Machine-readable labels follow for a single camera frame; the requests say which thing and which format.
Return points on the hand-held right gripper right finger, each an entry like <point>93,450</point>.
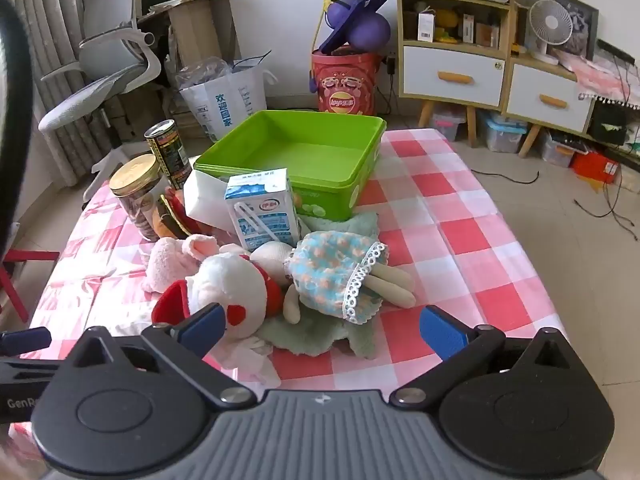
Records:
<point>442,332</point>

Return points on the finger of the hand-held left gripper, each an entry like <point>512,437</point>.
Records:
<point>25,340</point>

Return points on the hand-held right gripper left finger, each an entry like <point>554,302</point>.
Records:
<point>202,329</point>

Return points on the white and red plush toy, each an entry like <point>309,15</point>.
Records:
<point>235,285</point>

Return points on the pink plush bunny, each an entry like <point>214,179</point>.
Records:
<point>167,262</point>

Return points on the green towel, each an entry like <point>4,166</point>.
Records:
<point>310,335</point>

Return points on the rabbit doll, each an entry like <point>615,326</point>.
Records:
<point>330,270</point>

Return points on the blue and white milk carton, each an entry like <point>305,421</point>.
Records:
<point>260,210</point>

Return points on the green plastic box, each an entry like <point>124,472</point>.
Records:
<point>300,150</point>

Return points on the red stool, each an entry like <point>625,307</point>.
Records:
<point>30,255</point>

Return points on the pink checked tablecloth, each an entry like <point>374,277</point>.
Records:
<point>475,240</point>

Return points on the white tissue pack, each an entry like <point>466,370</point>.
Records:
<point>205,200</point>

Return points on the glass jar with gold lid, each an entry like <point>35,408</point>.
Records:
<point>135,185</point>

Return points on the black and yellow drink can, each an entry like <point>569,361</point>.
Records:
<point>167,150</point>

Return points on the clear storage box blue lid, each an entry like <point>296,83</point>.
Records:
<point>502,135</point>

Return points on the clear storage box pink contents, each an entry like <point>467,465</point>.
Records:
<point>447,122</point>

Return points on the red cardboard box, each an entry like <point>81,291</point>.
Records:
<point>592,165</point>

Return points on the white shopping bag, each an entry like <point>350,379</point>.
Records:
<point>235,100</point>

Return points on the tall wooden cabinet white drawer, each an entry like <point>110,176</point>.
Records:
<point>450,67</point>

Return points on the black bag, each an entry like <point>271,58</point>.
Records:
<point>607,125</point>

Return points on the red snack bucket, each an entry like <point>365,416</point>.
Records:
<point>345,85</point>

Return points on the low wooden cabinet white drawer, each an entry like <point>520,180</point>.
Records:
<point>545,85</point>

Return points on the wooden desk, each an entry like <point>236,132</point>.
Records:
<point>200,30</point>

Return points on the pink cloth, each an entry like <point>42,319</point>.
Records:
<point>605,77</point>

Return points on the small white box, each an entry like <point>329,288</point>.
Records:
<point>426,27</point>

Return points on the grey curtain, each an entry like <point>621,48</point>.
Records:
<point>45,35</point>

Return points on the yellow toy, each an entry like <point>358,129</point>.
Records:
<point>447,22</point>

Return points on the purple bounce ball toy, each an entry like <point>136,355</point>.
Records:
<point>367,30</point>

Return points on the grey office chair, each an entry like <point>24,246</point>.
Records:
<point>107,15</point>

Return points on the small white desk fan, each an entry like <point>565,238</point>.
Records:
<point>550,22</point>

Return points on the dark picture frame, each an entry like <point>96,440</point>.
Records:
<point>582,17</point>

